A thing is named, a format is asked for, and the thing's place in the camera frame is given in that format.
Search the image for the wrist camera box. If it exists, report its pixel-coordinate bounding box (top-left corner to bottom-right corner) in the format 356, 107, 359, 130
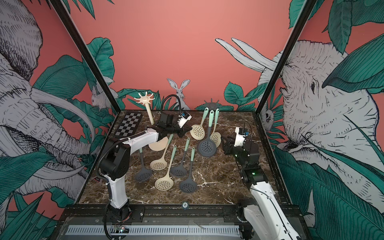
234, 127, 249, 147
177, 112, 192, 128

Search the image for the black frame post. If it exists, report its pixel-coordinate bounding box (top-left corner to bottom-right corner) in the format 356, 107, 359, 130
256, 0, 317, 116
50, 0, 121, 114

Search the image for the beige skimmer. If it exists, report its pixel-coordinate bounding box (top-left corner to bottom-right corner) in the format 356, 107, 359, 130
150, 134, 174, 171
190, 107, 209, 141
155, 146, 177, 191
210, 109, 221, 148

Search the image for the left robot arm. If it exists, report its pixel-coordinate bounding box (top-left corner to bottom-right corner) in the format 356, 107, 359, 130
95, 112, 192, 221

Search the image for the beige utensil rack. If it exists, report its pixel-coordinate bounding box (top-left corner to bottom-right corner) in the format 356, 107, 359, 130
133, 91, 169, 152

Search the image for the left black frame post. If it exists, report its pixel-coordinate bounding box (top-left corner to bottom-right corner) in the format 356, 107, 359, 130
50, 0, 121, 114

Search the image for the dark grey utensil rack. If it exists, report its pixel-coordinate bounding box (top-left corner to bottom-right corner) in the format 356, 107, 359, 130
203, 98, 223, 111

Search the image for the black front rail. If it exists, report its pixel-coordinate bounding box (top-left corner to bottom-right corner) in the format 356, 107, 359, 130
59, 203, 304, 224

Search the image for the right black frame post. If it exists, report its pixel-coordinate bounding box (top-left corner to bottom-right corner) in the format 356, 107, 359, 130
256, 0, 317, 116

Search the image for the small round rail knob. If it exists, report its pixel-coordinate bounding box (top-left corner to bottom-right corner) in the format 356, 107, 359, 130
182, 202, 189, 209

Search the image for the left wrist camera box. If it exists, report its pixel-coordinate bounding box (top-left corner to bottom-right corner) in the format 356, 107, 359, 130
177, 112, 192, 128

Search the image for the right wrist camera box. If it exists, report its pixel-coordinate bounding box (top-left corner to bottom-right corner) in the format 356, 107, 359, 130
234, 127, 249, 147

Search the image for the checkerboard calibration board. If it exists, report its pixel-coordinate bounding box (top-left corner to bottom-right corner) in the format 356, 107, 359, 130
115, 112, 143, 137

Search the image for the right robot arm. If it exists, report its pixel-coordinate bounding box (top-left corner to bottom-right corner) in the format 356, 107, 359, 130
221, 136, 302, 240

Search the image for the white perforated vent strip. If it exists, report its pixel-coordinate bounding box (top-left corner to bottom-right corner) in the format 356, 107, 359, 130
65, 225, 240, 237

